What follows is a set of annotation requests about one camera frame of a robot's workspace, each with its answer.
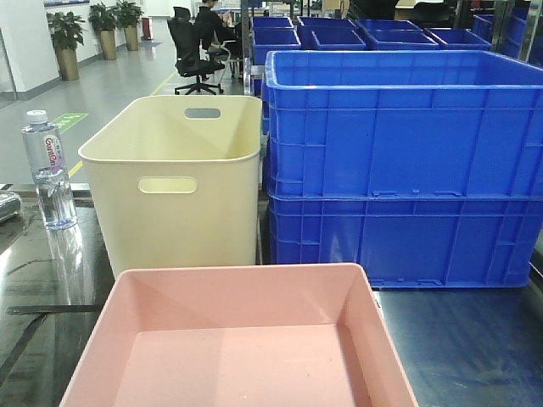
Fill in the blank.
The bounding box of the potted plant left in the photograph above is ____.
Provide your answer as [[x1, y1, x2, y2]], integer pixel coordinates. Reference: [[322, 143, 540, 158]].
[[46, 12, 85, 81]]

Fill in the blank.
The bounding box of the black office chair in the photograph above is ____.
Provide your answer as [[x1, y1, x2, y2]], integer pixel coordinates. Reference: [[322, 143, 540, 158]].
[[167, 6, 225, 95]]

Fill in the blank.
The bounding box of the potted plant middle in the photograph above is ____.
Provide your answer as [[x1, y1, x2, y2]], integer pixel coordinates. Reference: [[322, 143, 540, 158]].
[[88, 2, 117, 60]]

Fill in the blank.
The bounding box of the pink plastic bin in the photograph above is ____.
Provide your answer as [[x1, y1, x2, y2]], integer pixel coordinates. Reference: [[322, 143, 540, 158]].
[[61, 264, 417, 406]]

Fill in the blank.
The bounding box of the clear water bottle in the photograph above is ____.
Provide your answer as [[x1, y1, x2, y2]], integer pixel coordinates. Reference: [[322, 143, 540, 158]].
[[21, 109, 77, 230]]

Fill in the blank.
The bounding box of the large blue crate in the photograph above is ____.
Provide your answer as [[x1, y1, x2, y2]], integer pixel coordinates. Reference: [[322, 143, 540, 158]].
[[269, 195, 542, 288], [263, 50, 542, 198]]

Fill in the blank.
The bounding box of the seated person in black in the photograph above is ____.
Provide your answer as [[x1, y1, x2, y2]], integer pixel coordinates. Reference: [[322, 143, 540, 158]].
[[195, 0, 243, 58]]

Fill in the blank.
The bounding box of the cream plastic basket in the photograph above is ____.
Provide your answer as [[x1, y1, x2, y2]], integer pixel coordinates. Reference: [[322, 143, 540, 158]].
[[79, 95, 262, 275]]

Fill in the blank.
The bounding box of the large blue crate bottom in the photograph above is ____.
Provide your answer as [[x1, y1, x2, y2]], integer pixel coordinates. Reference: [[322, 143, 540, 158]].
[[269, 195, 542, 288]]

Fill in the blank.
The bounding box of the small blue bin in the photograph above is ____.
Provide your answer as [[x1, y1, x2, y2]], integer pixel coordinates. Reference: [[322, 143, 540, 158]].
[[311, 28, 367, 51], [368, 31, 439, 51], [252, 16, 294, 30], [297, 16, 356, 50], [425, 28, 491, 51], [355, 19, 422, 31], [253, 28, 302, 65]]

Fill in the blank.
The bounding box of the potted plant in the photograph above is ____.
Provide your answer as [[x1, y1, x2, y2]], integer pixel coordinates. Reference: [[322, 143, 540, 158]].
[[115, 1, 143, 51], [88, 2, 117, 60], [46, 12, 85, 81]]

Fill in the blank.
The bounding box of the potted plant right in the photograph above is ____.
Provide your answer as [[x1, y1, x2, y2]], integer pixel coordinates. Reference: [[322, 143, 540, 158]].
[[115, 1, 143, 51]]

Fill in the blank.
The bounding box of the large blue crate top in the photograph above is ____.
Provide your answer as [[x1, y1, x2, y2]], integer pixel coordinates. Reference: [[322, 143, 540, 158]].
[[263, 50, 542, 198]]

